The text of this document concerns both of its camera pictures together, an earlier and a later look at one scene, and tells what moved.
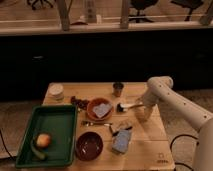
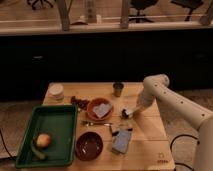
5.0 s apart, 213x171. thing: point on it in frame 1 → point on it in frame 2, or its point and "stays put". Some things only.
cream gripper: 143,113 → 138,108
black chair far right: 191,4 stays put
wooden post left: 63,8 stays put
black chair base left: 44,1 stays put
